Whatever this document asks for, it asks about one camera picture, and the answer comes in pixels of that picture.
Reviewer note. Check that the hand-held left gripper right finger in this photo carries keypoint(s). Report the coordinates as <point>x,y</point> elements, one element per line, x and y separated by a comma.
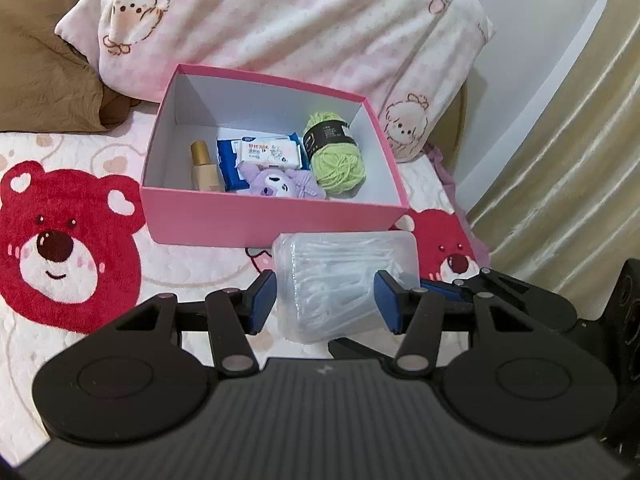
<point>387,304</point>

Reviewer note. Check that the blue wet wipes packet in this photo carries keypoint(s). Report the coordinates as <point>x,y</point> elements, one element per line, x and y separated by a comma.
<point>227,165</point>

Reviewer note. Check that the brown pillow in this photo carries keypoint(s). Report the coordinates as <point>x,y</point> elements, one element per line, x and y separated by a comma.
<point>40,70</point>

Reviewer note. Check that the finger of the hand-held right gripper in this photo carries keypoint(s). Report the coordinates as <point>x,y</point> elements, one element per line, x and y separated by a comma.
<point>355,349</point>
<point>440,287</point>

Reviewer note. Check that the green yarn ball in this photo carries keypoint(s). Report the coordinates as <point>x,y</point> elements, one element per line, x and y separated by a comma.
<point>335,170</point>

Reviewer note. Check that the gold curtain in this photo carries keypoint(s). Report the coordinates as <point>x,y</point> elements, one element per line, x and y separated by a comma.
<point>575,170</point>

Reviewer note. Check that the gold cap foundation bottle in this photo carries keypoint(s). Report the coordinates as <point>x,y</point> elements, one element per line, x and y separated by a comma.
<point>205,175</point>

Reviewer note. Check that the bear print bed sheet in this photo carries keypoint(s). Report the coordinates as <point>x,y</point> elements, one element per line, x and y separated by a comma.
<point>170,275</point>

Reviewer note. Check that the pink bear-print pillow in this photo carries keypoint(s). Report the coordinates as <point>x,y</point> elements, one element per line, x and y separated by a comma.
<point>300,25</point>

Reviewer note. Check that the purple plush toy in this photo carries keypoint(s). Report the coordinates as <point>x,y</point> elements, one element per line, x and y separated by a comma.
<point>270,185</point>

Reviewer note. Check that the white tissue packet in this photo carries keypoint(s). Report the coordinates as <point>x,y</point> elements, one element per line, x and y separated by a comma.
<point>265,152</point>

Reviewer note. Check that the pink cardboard box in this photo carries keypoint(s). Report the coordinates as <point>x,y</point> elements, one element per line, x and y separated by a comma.
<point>225,220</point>

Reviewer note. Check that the clear plastic cotton swab box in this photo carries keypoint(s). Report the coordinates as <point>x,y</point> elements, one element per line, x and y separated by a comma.
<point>330,280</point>

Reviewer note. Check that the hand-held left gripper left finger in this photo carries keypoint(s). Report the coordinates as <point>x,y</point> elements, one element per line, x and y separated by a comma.
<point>262,301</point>

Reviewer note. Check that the beige bed headboard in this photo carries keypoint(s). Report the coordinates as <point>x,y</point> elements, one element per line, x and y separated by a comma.
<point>450,130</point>

